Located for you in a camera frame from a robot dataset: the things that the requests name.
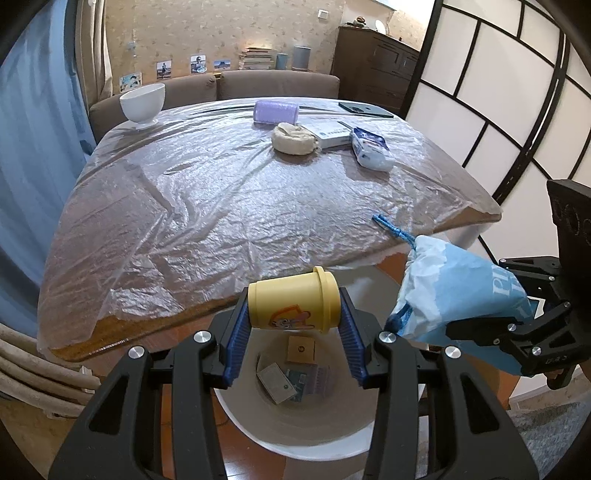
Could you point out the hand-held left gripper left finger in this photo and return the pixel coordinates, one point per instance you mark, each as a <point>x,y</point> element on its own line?
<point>235,344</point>

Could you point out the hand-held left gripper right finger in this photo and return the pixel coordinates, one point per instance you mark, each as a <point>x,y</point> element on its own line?
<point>354,344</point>

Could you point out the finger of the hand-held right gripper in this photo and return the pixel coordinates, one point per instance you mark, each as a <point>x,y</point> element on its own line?
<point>521,332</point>
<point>531,267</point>

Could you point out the lilac printed packet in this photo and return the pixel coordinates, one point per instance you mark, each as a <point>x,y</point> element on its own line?
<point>321,378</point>

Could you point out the small brown box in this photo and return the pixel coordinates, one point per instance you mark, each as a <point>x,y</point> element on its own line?
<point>301,350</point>

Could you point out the grey card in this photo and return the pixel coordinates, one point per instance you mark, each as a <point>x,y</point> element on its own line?
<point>274,385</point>

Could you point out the yellow lidded cup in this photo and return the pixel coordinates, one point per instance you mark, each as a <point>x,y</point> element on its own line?
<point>286,295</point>

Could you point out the white round bin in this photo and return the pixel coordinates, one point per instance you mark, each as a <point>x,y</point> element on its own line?
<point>300,434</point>

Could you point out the blue white tissue packet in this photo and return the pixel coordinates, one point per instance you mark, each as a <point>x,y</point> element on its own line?
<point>371,150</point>

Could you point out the white medicine box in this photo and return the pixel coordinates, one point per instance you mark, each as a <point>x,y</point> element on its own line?
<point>330,134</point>

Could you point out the beige dough lump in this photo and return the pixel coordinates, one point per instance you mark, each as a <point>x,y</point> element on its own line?
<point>293,138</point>

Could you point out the purple ribbed roll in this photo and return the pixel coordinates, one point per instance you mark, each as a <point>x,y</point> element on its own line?
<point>277,112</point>

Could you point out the grey rug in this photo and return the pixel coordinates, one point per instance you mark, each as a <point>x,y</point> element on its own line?
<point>549,438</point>

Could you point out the clear plastic table cover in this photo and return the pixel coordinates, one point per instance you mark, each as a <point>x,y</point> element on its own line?
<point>207,221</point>

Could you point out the white panelled sliding screen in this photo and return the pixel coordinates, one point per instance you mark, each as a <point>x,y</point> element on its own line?
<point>498,92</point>

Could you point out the beige patterned fabric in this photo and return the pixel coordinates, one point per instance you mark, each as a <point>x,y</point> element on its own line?
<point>37,374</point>

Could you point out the dark blue smartphone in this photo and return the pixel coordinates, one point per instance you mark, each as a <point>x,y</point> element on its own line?
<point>364,110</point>

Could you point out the dark wooden dresser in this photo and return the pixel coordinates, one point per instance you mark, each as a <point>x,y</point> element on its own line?
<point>374,69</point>

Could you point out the white footed bowl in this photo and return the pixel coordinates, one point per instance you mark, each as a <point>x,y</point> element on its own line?
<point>143,104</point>

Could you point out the brown sofa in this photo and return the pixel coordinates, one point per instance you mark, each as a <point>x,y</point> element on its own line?
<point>194,90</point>

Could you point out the blue curtain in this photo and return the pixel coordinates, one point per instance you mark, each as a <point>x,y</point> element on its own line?
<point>32,161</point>

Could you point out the small standing photo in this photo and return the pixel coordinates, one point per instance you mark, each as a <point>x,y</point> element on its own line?
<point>164,70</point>
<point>199,64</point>
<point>130,83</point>
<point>222,64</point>

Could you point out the white round plate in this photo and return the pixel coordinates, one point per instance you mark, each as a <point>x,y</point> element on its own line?
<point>380,26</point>

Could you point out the stack of books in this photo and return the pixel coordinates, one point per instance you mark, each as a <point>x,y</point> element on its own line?
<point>256,59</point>

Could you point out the grey cylinder speaker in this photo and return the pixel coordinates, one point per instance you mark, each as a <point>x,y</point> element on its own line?
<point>302,58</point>

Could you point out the small stone ornament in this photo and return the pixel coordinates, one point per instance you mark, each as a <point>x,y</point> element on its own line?
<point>359,22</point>

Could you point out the beige patterned curtain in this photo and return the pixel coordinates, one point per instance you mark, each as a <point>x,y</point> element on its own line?
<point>94,50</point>

